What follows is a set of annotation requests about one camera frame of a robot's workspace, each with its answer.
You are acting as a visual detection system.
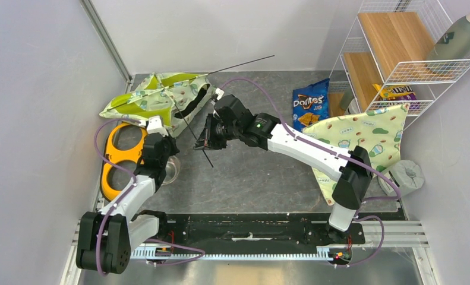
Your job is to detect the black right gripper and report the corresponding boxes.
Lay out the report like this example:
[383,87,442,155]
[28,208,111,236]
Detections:
[193,112,241,150]

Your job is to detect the green avocado-print pet tent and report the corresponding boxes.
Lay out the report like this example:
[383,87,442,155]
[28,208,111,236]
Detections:
[99,72,215,137]

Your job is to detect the long black tent pole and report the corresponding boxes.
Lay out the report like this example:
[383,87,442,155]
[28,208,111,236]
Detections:
[108,54,276,110]

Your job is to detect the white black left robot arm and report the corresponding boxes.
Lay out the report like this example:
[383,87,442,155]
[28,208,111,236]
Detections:
[75,133,179,275]

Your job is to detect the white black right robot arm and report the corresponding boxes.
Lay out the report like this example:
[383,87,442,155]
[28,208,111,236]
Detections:
[194,95,373,243]

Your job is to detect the steel pet bowl near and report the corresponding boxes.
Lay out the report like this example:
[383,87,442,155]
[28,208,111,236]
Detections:
[162,156,181,185]

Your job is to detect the green avocado-print tent mat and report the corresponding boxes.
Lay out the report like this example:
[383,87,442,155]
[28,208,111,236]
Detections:
[302,103,410,207]

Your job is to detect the orange double bowl holder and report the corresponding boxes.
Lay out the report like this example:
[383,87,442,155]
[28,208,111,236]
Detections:
[100,122,147,201]

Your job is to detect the blue Doritos chip bag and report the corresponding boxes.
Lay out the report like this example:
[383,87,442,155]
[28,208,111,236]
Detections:
[292,78,330,131]

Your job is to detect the white jar under shelf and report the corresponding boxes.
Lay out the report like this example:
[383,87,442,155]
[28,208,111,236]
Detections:
[344,99,361,115]

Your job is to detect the yellow M&M's candy bag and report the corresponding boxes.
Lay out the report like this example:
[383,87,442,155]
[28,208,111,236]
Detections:
[372,84,417,101]

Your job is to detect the green bottle with beige cap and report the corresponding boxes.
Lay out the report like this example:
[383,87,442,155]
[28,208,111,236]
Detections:
[426,13,470,61]

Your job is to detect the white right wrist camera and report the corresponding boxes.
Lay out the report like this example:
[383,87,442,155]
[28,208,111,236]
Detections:
[211,88,225,105]

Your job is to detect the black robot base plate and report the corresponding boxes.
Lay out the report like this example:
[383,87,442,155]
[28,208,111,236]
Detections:
[154,213,365,255]

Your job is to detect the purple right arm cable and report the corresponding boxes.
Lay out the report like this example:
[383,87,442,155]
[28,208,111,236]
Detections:
[218,77,402,268]

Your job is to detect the aluminium rail with cable comb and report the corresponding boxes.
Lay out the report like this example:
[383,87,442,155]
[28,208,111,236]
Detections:
[71,220,430,262]

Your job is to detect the white wire shelf rack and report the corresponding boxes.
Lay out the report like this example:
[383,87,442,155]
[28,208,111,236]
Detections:
[329,1,470,126]

